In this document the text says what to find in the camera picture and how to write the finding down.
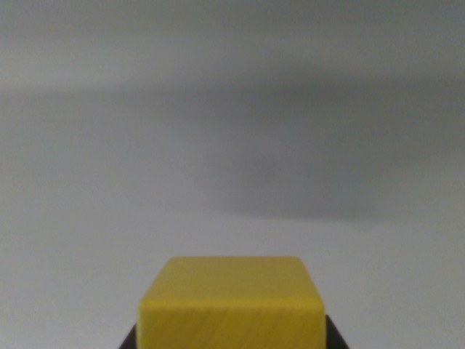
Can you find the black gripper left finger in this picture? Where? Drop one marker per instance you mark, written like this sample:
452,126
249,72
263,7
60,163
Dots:
129,340

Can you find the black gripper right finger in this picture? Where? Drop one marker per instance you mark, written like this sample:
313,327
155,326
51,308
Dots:
334,336

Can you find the yellow wooden cube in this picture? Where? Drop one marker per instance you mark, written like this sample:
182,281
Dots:
230,309

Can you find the grey plastic bin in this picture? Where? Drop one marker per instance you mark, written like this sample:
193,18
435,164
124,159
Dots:
145,145

